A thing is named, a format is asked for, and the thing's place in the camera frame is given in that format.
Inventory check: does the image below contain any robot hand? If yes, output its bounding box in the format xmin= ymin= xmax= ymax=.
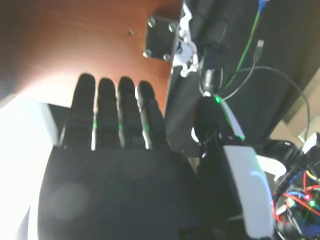
xmin=37 ymin=73 xmax=275 ymax=240

